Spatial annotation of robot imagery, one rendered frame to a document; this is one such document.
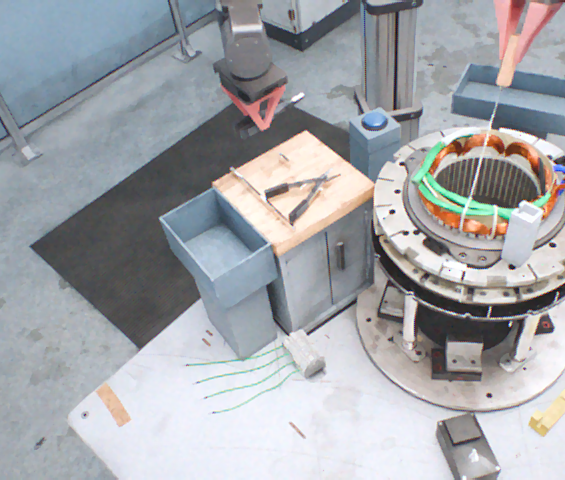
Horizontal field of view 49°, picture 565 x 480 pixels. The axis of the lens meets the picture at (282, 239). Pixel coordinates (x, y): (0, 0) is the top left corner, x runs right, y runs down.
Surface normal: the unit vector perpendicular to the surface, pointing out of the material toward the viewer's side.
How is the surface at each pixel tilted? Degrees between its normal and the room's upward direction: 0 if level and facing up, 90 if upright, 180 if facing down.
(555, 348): 0
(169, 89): 0
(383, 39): 90
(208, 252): 0
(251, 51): 91
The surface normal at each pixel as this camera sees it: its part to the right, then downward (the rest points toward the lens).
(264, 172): -0.11, -0.65
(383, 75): 0.16, 0.73
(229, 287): 0.58, 0.57
